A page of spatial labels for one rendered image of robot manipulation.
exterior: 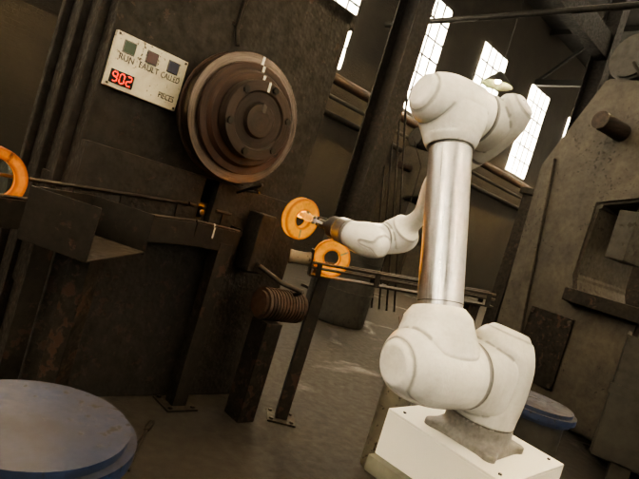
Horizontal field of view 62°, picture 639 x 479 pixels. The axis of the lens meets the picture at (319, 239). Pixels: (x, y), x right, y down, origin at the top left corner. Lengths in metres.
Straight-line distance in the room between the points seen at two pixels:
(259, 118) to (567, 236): 2.71
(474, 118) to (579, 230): 2.84
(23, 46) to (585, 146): 6.51
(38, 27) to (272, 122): 6.29
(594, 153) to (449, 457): 3.20
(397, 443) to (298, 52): 1.60
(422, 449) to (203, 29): 1.56
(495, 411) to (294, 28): 1.67
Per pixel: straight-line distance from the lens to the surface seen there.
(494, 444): 1.33
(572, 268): 4.03
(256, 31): 2.24
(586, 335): 3.90
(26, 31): 8.02
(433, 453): 1.30
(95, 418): 1.00
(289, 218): 1.92
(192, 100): 1.91
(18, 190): 1.78
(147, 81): 1.99
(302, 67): 2.37
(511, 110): 1.40
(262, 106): 1.95
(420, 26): 6.69
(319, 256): 2.19
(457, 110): 1.27
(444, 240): 1.20
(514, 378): 1.28
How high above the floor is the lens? 0.85
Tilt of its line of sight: 2 degrees down
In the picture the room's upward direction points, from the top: 17 degrees clockwise
